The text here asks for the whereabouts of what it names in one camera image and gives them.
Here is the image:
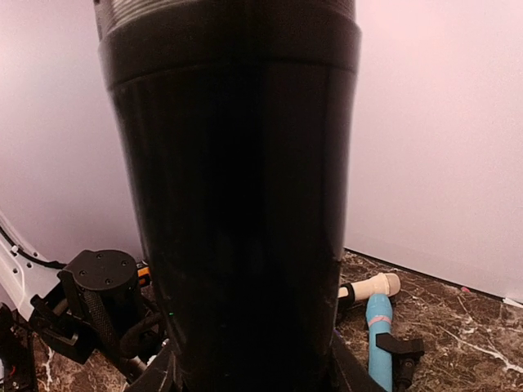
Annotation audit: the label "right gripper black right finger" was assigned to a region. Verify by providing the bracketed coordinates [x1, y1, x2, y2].
[327, 336, 385, 392]

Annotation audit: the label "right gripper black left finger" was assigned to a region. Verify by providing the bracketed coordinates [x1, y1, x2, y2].
[126, 346, 181, 392]

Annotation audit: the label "black microphone orange ring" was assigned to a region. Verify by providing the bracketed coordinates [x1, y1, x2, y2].
[92, 0, 363, 392]

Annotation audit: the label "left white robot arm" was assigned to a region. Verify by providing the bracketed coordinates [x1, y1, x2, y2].
[1, 216, 169, 391]

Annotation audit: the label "fallen stand holding blue microphone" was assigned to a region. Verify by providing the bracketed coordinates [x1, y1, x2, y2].
[377, 332, 425, 392]

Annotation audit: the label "light blue toy microphone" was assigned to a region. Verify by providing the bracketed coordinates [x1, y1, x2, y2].
[364, 292, 396, 392]

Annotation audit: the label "cream white toy microphone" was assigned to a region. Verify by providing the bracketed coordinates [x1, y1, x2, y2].
[337, 273, 401, 305]

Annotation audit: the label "orange toy microphone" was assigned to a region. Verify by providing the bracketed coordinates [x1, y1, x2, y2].
[136, 263, 151, 287]

